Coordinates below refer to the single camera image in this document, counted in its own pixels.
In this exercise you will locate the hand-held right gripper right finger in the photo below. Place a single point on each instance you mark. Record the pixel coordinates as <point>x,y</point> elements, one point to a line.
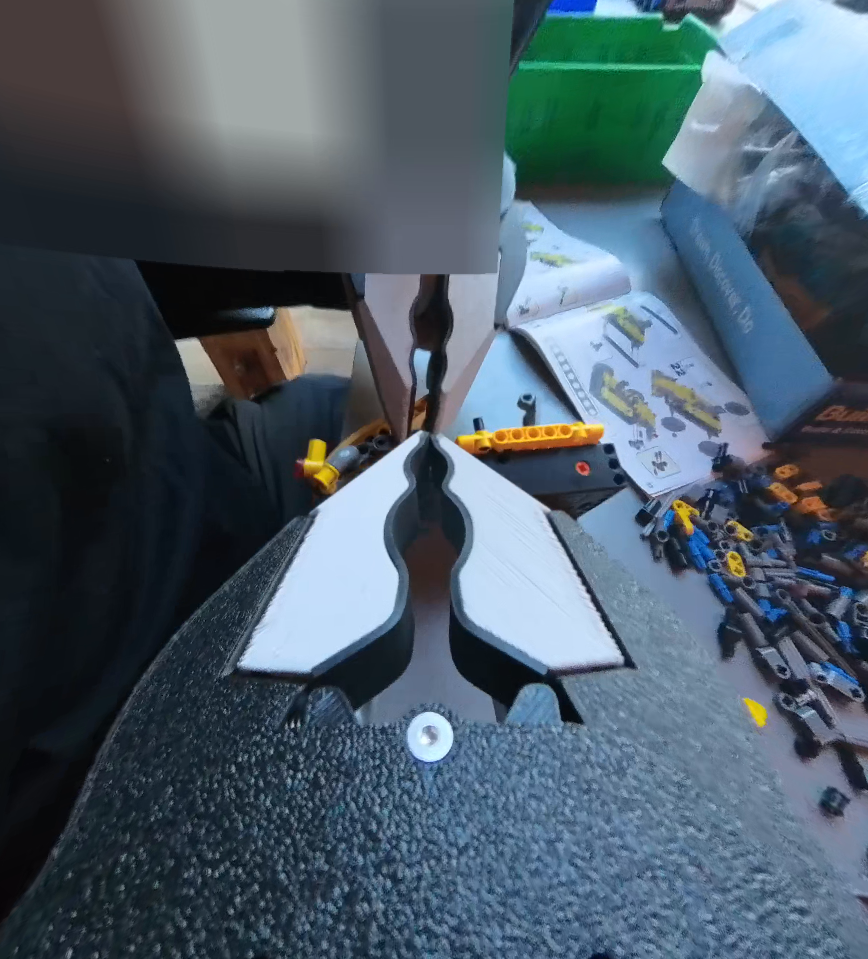
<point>539,599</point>

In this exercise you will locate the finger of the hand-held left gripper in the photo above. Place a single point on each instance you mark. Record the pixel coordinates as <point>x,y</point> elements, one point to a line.
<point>381,330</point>
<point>471,330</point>

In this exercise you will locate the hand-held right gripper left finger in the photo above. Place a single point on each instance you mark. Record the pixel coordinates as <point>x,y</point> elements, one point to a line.
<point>314,599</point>

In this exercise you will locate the yellow black toy vehicle model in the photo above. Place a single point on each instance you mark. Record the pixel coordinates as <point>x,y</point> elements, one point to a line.
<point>554,479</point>

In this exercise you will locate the grey desk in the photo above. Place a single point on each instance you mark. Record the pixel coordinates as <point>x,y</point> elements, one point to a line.
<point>490,389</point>

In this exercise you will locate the white instruction booklet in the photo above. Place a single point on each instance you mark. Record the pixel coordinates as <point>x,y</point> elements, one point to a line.
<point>629,352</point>

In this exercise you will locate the black chair armrest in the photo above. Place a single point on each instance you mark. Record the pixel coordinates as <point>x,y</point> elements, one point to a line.
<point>224,322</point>

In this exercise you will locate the green plastic bin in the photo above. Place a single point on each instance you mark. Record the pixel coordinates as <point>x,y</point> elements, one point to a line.
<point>591,112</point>

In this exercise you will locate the blue cardboard toy box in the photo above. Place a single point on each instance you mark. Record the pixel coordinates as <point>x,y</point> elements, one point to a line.
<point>741,300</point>

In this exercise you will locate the pile of mixed brick parts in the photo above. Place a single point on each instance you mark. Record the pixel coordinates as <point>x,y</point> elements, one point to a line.
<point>778,599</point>

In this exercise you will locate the person's dark clothed body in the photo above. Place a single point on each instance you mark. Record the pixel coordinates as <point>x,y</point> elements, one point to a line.
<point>67,487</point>

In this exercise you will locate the clear plastic bag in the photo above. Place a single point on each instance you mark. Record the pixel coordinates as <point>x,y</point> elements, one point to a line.
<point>778,150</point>

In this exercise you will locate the small black bush piece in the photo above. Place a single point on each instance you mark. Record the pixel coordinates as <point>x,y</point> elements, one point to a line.
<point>835,802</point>

